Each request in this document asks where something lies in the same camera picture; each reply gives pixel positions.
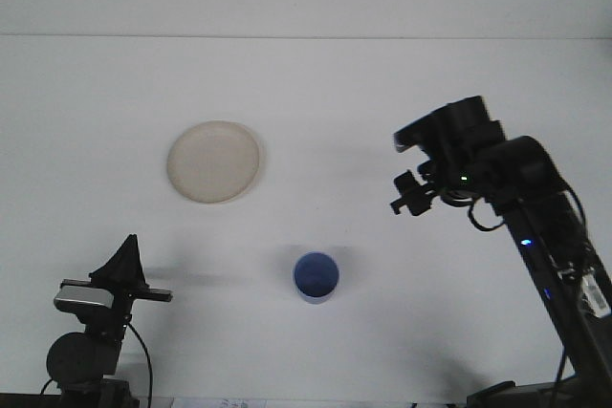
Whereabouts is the arm grey camera box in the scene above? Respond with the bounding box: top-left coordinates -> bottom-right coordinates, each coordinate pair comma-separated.
53,285 -> 116,312
392,114 -> 434,155

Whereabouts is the pale round plate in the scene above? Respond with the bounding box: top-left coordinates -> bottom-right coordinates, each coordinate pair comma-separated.
165,119 -> 262,205

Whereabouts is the arm long black cable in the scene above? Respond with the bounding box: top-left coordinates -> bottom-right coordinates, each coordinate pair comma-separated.
124,322 -> 154,408

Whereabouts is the pale blue cup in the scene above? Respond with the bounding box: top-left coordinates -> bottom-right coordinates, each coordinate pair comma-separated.
292,250 -> 341,305

